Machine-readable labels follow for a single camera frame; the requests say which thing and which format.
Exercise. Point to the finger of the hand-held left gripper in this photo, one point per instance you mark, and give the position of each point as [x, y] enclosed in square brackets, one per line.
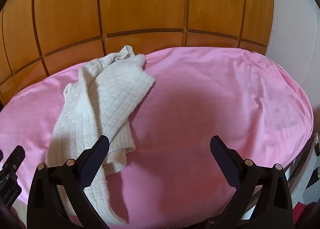
[17, 155]

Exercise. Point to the wooden panelled wardrobe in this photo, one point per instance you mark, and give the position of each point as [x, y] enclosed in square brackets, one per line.
[140, 1]

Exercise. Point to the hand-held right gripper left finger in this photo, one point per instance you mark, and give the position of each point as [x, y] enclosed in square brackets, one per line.
[96, 159]

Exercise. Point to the pink blanket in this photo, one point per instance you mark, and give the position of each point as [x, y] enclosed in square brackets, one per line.
[200, 94]

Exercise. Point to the red cloth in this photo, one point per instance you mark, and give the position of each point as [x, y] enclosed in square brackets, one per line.
[308, 215]

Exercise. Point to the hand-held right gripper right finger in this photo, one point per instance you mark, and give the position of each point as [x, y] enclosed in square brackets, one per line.
[222, 159]

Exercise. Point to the white fluffy towel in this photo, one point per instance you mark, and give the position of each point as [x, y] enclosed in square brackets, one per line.
[100, 99]

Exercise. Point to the grey metal frame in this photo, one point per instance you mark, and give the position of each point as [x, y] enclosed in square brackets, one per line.
[306, 159]

